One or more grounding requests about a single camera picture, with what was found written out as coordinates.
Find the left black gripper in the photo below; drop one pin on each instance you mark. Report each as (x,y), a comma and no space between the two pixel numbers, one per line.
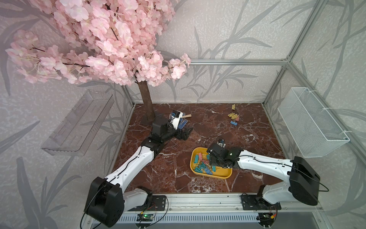
(185,136)

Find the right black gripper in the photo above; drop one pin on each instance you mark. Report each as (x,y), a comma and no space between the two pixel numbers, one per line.
(212,161)

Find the yellow plastic storage tray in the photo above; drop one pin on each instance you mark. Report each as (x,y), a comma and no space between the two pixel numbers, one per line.
(218,172)

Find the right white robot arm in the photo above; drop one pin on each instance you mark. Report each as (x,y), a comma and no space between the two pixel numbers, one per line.
(299,181)

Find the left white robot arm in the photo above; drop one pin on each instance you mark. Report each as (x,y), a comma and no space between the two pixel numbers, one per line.
(107,199)

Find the blue dotted work glove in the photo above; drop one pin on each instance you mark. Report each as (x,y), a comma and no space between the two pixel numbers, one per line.
(183,122)

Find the right circuit board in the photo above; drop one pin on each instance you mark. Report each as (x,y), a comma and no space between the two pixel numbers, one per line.
(266,220)

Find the left green circuit board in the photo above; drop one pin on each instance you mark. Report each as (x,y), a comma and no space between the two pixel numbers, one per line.
(144,217)

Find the pink blossom artificial tree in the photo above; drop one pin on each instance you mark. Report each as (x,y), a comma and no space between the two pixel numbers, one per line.
(113,41)

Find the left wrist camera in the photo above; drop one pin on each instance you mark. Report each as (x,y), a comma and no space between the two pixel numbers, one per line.
(175,117)

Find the aluminium front rail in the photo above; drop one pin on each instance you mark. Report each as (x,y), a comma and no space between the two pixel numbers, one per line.
(209,208)

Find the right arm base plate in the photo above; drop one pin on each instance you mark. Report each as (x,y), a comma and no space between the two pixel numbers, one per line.
(252,202)

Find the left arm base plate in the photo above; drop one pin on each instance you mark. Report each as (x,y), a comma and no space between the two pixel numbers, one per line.
(156,203)

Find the white wire mesh basket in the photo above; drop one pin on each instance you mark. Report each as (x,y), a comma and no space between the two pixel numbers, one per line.
(314,130)

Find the clear acrylic wall shelf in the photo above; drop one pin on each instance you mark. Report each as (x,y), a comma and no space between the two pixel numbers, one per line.
(76,132)

